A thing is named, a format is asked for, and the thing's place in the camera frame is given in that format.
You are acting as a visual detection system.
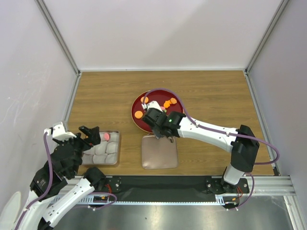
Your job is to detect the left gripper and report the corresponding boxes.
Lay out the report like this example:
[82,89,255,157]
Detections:
[54,125,101,175]

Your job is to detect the metal tongs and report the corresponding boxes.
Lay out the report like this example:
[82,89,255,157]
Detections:
[156,136,174,143]

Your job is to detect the pink round cookie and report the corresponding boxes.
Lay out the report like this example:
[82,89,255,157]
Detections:
[104,132,110,141]

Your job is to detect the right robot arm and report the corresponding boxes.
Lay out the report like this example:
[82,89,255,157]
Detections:
[142,108,260,194]

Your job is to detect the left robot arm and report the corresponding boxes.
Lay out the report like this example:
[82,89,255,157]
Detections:
[13,122,106,230]

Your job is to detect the pink green stacked cookies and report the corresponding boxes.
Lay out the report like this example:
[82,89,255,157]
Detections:
[161,106,167,113]

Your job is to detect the pink metal tin lid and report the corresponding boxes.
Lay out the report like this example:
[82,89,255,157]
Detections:
[141,135,178,170]

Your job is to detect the metal cookie tin box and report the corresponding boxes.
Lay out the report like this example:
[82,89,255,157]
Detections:
[82,130,121,167]

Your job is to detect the orange flower cookie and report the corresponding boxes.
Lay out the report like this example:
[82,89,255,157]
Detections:
[163,100,171,109]

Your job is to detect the orange round cookie left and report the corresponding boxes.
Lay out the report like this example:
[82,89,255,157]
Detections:
[134,111,143,119]

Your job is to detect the orange round cookie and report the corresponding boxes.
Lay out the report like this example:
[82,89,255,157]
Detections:
[134,111,143,119]
[140,96,149,104]

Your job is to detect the red round tray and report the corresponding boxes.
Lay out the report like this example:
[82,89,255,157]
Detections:
[130,89,184,134]

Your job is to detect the orange scalloped cookie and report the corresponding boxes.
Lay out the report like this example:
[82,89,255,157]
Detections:
[169,98,177,104]

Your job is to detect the orange round cookie top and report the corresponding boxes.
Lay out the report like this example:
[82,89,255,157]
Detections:
[140,96,149,104]

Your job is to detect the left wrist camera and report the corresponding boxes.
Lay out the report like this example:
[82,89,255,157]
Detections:
[44,121,77,141]

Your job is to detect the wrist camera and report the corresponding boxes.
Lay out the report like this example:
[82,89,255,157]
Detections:
[44,121,77,141]
[141,101,162,111]

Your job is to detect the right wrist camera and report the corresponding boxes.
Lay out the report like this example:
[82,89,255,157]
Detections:
[141,101,162,111]

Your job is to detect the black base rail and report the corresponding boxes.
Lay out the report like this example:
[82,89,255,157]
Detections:
[105,175,249,203]

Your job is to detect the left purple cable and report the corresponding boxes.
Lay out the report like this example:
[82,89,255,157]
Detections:
[13,131,55,230]

